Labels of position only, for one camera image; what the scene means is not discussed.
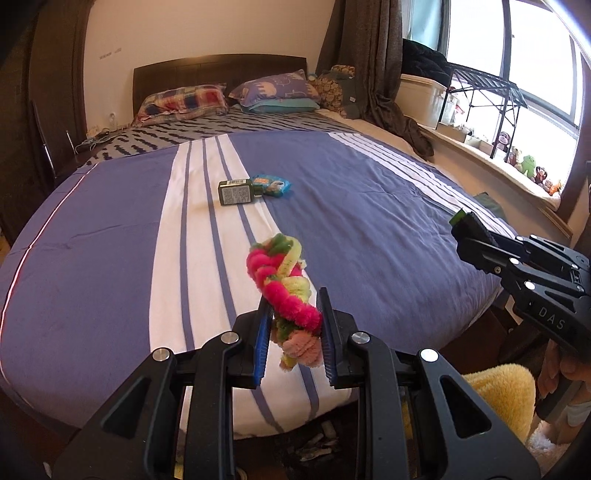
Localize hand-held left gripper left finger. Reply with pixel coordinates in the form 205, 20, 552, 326
53, 295, 278, 480

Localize grey zebra pattern sheet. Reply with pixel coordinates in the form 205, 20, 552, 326
85, 111, 365, 167

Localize brown curtain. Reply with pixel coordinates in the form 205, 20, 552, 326
318, 0, 435, 160

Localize black folding rack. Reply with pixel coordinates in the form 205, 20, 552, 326
443, 65, 529, 160

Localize dark wooden headboard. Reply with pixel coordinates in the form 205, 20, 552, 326
133, 54, 309, 121

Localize black padded jacket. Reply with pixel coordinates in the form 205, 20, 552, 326
402, 38, 455, 86

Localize metal frame chair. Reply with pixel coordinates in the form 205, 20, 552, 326
30, 99, 79, 185

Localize dark wooden wardrobe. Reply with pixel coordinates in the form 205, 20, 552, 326
0, 0, 88, 232

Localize pink green chenille bundle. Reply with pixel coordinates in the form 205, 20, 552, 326
247, 233, 324, 372

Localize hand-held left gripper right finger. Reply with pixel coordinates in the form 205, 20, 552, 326
314, 287, 541, 480

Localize blue white striped blanket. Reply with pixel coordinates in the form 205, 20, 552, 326
0, 131, 518, 439

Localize purple elephant print pillow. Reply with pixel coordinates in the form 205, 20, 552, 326
229, 69, 321, 108

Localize cream bed sheet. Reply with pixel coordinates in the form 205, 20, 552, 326
318, 108, 490, 199

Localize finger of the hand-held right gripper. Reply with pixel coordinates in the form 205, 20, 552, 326
451, 210, 527, 253
456, 237, 514, 282

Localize blue snack packet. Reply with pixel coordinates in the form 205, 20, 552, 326
252, 173, 293, 198

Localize teal roller blind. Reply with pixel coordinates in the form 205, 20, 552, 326
409, 0, 441, 51

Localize dark green cloth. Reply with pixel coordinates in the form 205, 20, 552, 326
473, 191, 506, 217

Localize brown patterned cushion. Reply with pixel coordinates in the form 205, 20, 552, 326
311, 71, 352, 114

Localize person's right hand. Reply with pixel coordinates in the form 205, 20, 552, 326
538, 350, 591, 398

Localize tangled bedside cables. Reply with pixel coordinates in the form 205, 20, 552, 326
76, 124, 122, 153

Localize window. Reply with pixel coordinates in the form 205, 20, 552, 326
402, 0, 591, 139

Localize dark green plush cushion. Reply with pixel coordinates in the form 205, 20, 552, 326
330, 65, 366, 118

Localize teal pillow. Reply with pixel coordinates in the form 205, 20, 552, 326
242, 98, 320, 114

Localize white fuzzy rug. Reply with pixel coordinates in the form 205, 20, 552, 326
526, 425, 560, 463

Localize silver crumpled wrapper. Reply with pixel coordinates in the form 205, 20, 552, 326
295, 421, 343, 462

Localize white storage box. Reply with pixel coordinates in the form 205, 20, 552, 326
397, 74, 448, 130

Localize plaid pillow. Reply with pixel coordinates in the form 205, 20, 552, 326
134, 84, 229, 126

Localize dark green small box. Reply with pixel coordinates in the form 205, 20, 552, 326
218, 178, 254, 205

